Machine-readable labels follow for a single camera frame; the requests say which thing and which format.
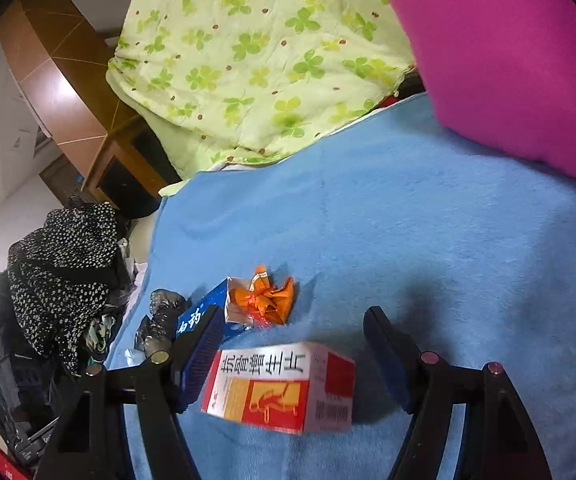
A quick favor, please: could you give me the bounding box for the black plastic bag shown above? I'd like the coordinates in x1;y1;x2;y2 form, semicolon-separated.
134;288;189;358

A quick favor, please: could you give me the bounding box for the blue toothpaste box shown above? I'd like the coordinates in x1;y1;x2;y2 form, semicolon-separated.
176;276;253;341

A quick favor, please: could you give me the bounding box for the red white medicine box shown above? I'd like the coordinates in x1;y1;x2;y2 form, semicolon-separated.
201;342;356;434

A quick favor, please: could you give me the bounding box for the orange wrapper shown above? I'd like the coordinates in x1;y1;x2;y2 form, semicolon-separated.
224;264;295;330

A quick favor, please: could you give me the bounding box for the black jacket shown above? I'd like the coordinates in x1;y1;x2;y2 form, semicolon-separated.
0;271;77;468

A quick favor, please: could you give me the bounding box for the green patterned cloth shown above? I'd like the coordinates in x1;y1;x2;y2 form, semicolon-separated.
85;314;118;362

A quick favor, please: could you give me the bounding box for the black white spotted garment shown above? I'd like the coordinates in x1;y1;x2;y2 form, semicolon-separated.
8;203;123;376

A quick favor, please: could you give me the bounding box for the blue fleece blanket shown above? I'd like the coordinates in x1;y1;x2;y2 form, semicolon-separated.
104;90;576;480

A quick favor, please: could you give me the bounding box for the pink bed sheet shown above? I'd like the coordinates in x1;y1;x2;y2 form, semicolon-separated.
115;211;158;321

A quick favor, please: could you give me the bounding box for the wooden cabinet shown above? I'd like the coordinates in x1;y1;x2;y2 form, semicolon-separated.
0;0;178;219

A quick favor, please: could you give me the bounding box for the magenta pillow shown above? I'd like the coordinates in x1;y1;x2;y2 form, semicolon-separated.
390;0;576;178

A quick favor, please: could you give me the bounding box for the green clover quilt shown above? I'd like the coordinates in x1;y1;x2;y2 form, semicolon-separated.
106;0;416;180

